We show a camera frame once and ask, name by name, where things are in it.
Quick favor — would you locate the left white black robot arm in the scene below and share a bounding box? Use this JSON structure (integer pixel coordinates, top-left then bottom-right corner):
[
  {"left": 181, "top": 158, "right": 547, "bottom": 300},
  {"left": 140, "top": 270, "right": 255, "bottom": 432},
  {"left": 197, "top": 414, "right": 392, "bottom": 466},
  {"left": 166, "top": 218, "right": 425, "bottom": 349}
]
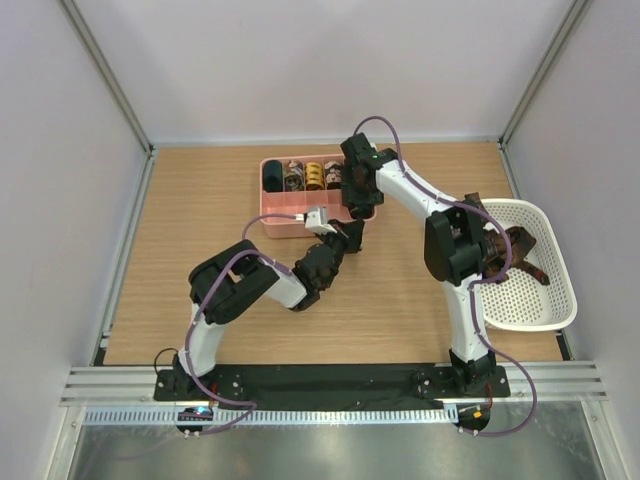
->
[{"left": 173, "top": 219, "right": 365, "bottom": 400}]

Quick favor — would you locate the rolled tan floral tie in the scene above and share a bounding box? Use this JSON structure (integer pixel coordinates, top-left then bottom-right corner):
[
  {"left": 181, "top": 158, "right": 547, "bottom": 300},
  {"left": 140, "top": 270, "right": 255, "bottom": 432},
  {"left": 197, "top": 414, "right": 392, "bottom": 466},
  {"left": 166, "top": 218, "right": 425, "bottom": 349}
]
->
[{"left": 324, "top": 161, "right": 342, "bottom": 190}]

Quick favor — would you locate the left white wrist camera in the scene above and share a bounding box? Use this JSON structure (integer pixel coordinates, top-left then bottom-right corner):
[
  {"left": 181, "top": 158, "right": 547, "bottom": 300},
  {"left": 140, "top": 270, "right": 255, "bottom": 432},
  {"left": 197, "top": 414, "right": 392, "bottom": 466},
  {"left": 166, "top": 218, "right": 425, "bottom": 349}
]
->
[{"left": 304, "top": 206, "right": 337, "bottom": 235}]

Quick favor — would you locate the rolled dark green tie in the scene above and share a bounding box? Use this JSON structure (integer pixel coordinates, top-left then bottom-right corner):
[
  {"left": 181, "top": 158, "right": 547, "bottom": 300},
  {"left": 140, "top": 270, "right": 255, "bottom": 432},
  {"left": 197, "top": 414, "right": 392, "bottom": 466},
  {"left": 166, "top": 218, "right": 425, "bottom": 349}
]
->
[{"left": 262, "top": 160, "right": 284, "bottom": 193}]

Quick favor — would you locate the aluminium frame rail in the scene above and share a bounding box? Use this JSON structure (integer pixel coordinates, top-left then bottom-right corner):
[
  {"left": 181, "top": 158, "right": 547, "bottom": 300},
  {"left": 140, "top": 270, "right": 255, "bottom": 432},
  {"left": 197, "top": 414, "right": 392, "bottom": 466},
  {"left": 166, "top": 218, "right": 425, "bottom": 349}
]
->
[{"left": 59, "top": 361, "right": 607, "bottom": 406}]

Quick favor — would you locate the white perforated plastic basket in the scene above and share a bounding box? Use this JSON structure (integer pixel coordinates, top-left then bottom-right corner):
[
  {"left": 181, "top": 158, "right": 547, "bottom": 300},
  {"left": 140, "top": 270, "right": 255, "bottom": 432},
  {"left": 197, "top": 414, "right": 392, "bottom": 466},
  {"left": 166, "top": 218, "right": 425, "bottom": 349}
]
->
[{"left": 477, "top": 198, "right": 577, "bottom": 332}]

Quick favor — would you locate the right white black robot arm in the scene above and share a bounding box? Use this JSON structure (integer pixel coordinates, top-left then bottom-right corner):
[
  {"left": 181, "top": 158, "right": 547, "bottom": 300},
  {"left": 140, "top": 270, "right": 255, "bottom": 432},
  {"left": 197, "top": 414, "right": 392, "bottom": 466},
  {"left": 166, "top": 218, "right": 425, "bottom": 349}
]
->
[{"left": 340, "top": 133, "right": 496, "bottom": 396}]

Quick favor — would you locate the pink divided organizer box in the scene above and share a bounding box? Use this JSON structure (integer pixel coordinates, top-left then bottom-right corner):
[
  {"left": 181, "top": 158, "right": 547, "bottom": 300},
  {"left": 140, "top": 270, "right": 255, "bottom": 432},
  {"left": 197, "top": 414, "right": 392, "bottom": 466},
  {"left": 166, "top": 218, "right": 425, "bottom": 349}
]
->
[{"left": 259, "top": 154, "right": 353, "bottom": 238}]

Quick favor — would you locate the white slotted cable duct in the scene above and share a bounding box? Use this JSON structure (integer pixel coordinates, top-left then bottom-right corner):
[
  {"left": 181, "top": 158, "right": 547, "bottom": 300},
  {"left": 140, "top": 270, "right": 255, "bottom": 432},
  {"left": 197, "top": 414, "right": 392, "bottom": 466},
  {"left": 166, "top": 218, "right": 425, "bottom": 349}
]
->
[{"left": 83, "top": 406, "right": 458, "bottom": 428}]

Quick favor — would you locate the brown patterned tie pile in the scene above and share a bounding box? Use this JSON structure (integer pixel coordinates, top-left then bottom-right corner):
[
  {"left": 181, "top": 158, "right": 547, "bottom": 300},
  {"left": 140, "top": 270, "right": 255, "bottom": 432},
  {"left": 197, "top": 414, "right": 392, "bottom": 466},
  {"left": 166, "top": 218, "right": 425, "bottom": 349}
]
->
[{"left": 482, "top": 220, "right": 550, "bottom": 286}]

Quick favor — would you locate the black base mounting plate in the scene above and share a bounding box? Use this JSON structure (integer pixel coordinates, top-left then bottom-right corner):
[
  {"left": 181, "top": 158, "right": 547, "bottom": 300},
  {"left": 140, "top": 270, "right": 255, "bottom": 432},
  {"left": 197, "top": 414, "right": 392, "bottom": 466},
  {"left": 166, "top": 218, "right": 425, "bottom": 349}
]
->
[{"left": 153, "top": 360, "right": 512, "bottom": 412}]

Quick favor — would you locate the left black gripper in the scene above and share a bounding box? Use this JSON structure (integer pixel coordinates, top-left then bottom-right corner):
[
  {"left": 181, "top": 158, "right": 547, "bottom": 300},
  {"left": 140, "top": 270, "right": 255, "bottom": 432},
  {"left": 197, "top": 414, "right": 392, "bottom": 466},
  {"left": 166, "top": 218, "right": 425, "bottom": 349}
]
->
[{"left": 314, "top": 219, "right": 364, "bottom": 268}]

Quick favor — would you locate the rolled brown patterned tie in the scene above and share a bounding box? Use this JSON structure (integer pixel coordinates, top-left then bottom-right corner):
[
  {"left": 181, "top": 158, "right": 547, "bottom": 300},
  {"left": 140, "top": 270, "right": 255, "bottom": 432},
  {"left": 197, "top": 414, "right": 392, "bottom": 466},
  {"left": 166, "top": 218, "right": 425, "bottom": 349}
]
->
[{"left": 283, "top": 160, "right": 305, "bottom": 192}]

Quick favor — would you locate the rolled yellow tie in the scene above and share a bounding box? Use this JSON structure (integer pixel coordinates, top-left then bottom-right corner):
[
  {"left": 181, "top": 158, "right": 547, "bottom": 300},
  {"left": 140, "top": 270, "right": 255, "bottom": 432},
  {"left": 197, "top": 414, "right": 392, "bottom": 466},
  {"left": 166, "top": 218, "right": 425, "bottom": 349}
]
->
[{"left": 304, "top": 162, "right": 326, "bottom": 191}]

